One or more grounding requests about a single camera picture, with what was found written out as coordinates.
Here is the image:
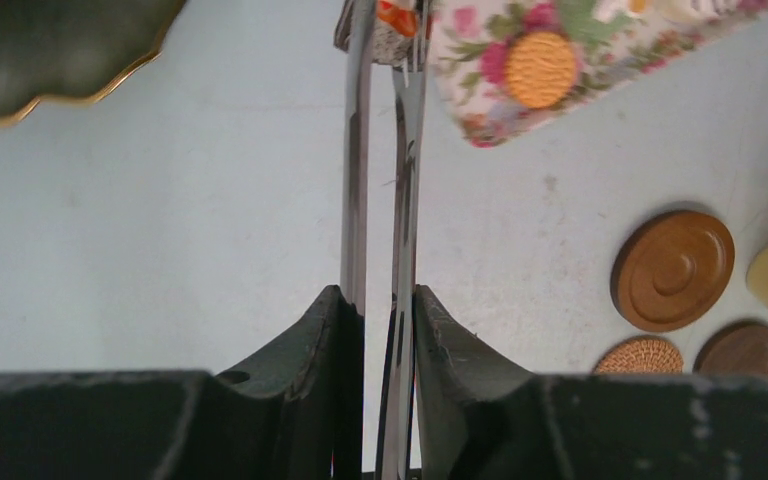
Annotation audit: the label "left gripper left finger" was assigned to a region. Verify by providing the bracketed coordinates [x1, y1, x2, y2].
[0, 286, 364, 479]

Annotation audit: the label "green round cake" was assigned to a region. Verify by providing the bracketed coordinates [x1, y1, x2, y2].
[554, 0, 634, 45]

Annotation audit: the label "metal serving tongs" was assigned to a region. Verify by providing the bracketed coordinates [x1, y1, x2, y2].
[339, 1, 433, 479]

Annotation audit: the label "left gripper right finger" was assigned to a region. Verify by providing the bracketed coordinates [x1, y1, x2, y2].
[414, 286, 768, 479]

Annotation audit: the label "orange round biscuit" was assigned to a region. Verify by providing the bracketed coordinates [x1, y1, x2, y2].
[504, 31, 578, 109]

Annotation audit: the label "dark brown wooden coaster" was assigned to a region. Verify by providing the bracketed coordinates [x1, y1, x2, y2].
[693, 320, 768, 378]

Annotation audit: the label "floral rectangular tray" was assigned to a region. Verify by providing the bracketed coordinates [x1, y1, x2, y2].
[429, 0, 768, 147]

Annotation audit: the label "woven rattan coaster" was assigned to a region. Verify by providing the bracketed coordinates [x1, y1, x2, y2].
[593, 335, 684, 373]

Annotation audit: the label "three-tier dark dessert stand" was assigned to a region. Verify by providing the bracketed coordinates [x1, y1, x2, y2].
[0, 0, 185, 127]

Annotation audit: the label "light brown wooden coaster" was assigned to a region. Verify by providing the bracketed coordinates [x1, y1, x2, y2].
[610, 210, 736, 333]

